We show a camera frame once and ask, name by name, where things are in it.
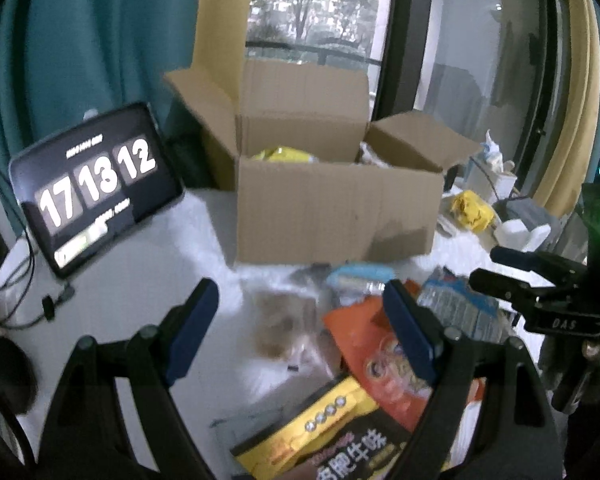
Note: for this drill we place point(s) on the grey folded cloth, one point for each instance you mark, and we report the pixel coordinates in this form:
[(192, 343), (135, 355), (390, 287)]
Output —
[(527, 210)]

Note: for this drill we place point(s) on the yellow and black snack packet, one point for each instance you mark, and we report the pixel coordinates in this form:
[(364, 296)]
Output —
[(330, 440)]

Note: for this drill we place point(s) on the orange snack packet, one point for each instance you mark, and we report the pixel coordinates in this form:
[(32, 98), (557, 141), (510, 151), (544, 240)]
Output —
[(370, 340)]

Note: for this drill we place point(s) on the blue and white snack packet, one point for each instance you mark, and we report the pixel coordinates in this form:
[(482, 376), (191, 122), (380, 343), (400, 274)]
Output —
[(460, 305)]

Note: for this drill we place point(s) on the teal curtain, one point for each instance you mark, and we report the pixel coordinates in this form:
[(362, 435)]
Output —
[(80, 45)]

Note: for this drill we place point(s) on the yellow curtain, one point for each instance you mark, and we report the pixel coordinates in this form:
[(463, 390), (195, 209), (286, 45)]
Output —
[(577, 90), (220, 20)]

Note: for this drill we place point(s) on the person's left hand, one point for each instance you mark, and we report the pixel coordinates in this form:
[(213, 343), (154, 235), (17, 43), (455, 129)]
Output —
[(302, 475)]

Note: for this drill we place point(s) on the black window frame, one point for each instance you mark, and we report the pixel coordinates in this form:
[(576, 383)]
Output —
[(402, 35)]

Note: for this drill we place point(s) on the black balcony railing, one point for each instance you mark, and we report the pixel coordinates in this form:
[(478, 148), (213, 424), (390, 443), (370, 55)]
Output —
[(310, 50)]

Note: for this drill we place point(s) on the yellow crumpled bag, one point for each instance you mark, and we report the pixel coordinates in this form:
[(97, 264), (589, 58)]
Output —
[(472, 210)]

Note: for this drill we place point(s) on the white storage box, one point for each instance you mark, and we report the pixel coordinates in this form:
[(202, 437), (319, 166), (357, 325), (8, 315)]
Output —
[(485, 182)]

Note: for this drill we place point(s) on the white paper bag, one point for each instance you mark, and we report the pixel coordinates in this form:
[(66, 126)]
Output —
[(492, 152)]

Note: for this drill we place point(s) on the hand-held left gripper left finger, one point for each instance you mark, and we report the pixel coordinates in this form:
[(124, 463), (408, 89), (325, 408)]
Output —
[(192, 332)]

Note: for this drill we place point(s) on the black tablet with clock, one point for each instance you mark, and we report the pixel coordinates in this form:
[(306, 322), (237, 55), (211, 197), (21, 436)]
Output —
[(92, 185)]

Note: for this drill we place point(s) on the clear packet of brown snacks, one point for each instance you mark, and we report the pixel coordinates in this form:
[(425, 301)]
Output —
[(280, 322)]

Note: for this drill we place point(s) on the light blue snack packet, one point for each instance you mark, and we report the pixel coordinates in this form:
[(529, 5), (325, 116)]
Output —
[(359, 275)]

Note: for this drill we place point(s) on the hanging grey garment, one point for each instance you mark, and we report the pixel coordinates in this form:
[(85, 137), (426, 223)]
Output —
[(455, 97)]

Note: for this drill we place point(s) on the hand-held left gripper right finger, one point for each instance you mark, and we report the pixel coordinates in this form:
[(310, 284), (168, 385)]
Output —
[(411, 335)]

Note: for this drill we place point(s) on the grey plastic packet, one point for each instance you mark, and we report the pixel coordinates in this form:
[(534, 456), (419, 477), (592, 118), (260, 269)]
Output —
[(250, 421)]

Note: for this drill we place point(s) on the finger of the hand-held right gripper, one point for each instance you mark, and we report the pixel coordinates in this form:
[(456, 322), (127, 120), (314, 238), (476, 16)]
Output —
[(522, 259), (500, 286)]

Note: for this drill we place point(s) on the brown cardboard box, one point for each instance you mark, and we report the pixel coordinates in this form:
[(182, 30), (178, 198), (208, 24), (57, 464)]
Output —
[(325, 210)]

